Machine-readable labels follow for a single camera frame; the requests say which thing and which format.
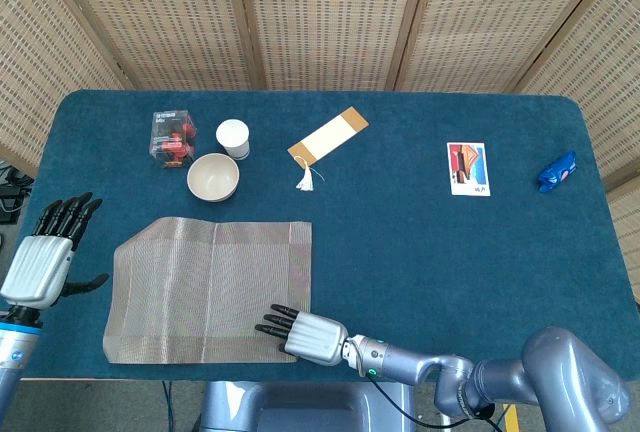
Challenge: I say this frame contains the brown woven placemat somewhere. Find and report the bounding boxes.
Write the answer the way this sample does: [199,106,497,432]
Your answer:
[102,217,314,365]

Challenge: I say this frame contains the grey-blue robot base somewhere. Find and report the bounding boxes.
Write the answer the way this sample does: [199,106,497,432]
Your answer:
[192,380,416,432]

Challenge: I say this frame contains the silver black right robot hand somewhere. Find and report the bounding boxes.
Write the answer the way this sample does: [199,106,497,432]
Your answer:
[254,303,349,367]

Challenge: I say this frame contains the black cables on floor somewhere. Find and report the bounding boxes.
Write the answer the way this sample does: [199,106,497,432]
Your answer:
[0,160,35,226]

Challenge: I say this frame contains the cream round bowl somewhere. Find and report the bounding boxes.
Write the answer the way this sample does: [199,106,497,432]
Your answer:
[186,152,241,202]

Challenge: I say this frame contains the teal blue table cloth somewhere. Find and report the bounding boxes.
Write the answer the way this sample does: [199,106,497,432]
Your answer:
[0,89,624,384]

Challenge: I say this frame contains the white paper cup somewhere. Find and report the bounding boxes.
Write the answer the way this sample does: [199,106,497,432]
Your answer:
[215,118,251,162]

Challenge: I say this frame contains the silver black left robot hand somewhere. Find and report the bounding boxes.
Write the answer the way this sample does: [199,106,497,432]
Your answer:
[0,191,110,310]

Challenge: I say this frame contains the white brown bookmark with tassel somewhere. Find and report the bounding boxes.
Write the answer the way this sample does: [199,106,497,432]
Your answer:
[287,106,370,192]

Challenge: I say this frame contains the colourful photo card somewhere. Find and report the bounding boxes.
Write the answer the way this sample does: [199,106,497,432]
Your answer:
[446,141,492,197]

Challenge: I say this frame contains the blue snack packet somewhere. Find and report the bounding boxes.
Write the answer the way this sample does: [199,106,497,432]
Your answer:
[537,150,578,195]

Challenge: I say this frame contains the clear box with red items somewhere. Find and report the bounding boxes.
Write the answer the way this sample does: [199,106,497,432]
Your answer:
[148,109,197,170]

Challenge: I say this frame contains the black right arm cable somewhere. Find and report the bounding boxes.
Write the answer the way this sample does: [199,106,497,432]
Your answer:
[372,374,501,431]

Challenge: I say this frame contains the woven bamboo folding screen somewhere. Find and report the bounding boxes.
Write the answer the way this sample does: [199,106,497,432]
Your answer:
[0,0,640,253]

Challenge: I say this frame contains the blue cable under table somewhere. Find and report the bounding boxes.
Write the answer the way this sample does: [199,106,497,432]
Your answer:
[162,381,175,432]

